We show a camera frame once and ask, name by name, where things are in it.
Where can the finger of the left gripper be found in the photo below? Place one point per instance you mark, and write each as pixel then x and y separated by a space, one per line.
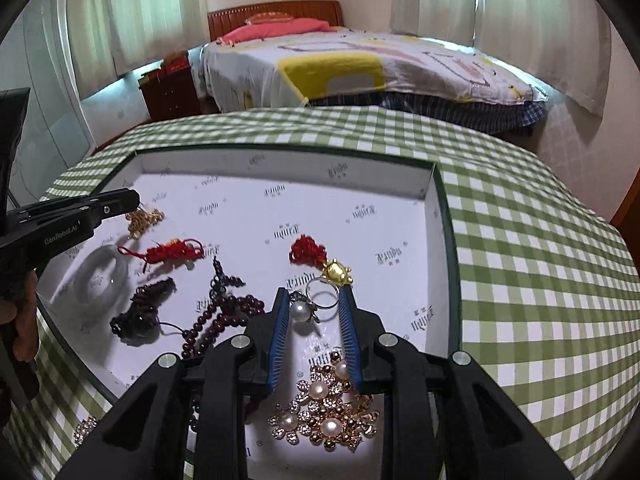
pixel 115 204

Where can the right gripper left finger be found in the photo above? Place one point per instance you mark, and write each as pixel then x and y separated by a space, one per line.
pixel 268 331

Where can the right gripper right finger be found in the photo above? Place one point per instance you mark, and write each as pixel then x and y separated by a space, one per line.
pixel 359 331

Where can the white jade bangle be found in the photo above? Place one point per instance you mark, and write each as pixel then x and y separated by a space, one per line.
pixel 93 287

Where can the red knot gold coin charm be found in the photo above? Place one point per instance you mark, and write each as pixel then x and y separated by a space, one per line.
pixel 174 250

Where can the gold pearl flower brooch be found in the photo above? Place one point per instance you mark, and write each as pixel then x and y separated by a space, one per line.
pixel 326 411

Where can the red knot gold turtle charm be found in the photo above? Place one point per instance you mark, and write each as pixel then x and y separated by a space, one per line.
pixel 307 252

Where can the black cord bead pendant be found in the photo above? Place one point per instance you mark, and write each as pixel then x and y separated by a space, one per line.
pixel 141 318

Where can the green jewelry box tray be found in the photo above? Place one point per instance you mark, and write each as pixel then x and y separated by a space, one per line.
pixel 385 218

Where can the person's left hand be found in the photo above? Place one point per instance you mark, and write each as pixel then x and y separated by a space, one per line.
pixel 24 317

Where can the dark wooden nightstand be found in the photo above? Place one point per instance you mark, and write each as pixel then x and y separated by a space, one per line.
pixel 169 91

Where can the left white curtain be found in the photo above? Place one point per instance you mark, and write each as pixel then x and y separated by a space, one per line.
pixel 110 38

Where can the white curtain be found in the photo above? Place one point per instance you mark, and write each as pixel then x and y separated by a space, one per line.
pixel 564 43
pixel 110 38

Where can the silver rhinestone hair clip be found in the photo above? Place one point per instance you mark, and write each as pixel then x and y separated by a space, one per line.
pixel 83 429

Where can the wooden headboard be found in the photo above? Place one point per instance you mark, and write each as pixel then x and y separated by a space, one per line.
pixel 221 22

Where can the pink pillow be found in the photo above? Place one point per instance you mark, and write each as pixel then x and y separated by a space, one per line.
pixel 267 30

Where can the bed with patterned quilt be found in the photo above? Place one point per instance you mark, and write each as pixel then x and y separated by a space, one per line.
pixel 420 76

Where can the orange patterned pillow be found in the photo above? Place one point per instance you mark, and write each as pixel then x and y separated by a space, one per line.
pixel 269 18

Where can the brown wooden door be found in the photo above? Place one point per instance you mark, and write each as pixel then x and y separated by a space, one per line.
pixel 627 216

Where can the right white curtain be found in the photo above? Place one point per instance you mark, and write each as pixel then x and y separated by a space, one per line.
pixel 564 43

